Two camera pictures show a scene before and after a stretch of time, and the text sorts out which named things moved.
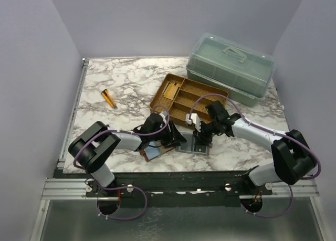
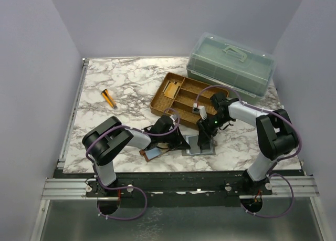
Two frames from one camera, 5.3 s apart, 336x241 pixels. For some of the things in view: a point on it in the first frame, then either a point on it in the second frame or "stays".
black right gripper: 200,138 -> 206,132
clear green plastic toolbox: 241,72 stays
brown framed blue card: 153,149 stays
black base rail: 173,189 stays
